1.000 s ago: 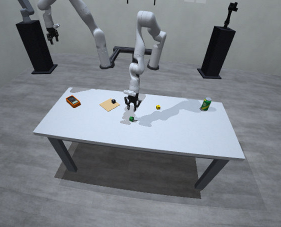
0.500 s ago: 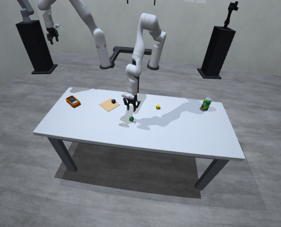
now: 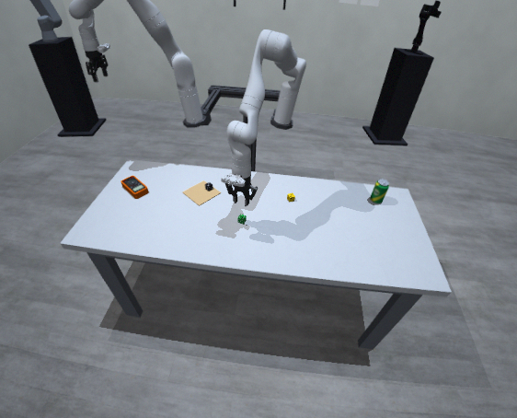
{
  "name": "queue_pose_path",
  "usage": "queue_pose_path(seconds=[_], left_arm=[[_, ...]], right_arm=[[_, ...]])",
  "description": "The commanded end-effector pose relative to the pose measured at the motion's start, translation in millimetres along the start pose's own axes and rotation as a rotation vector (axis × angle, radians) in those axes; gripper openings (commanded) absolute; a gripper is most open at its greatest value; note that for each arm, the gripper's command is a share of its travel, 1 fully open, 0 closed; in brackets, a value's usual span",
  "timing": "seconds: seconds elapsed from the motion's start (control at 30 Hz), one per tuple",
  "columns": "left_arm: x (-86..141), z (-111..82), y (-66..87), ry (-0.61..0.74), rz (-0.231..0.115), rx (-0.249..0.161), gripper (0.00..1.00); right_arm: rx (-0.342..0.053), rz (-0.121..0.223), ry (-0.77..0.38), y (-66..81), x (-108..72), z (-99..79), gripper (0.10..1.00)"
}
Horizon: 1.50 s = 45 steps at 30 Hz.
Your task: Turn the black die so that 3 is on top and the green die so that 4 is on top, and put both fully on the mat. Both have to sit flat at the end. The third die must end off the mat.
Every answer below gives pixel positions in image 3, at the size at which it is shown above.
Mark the green drink can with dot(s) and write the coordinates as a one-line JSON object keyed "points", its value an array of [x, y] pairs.
{"points": [[379, 191]]}

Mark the tan square mat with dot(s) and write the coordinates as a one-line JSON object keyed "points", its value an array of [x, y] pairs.
{"points": [[199, 194]]}

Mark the orange pocket multimeter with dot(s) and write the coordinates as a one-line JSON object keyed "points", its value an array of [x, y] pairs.
{"points": [[134, 187]]}

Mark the green die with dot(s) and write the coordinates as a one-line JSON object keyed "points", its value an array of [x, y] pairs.
{"points": [[242, 219]]}

